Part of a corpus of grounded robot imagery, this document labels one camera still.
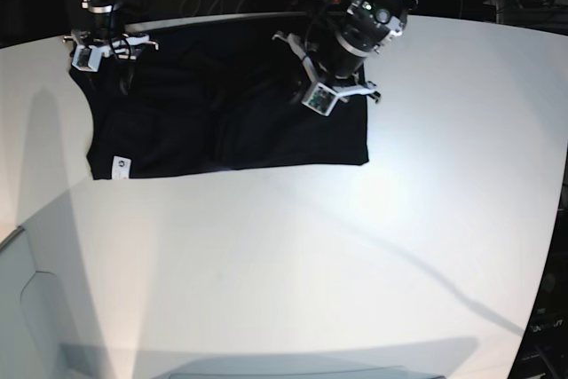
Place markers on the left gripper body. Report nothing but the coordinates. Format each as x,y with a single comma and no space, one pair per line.
337,65

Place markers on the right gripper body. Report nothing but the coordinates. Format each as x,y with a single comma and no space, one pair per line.
110,36

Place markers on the black T-shirt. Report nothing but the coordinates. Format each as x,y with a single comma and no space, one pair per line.
214,97

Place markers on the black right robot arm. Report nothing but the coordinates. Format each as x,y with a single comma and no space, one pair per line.
99,7

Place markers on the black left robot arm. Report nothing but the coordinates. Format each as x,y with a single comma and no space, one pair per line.
366,25

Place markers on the white garment label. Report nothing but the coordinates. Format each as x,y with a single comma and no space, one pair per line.
120,169

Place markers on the black equipment box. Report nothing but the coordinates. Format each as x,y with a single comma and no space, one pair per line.
543,350

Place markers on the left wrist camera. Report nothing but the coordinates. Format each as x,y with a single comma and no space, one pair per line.
320,99

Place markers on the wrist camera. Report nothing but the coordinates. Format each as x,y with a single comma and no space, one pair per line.
320,99
87,58

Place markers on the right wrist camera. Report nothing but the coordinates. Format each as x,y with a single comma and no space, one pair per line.
87,58

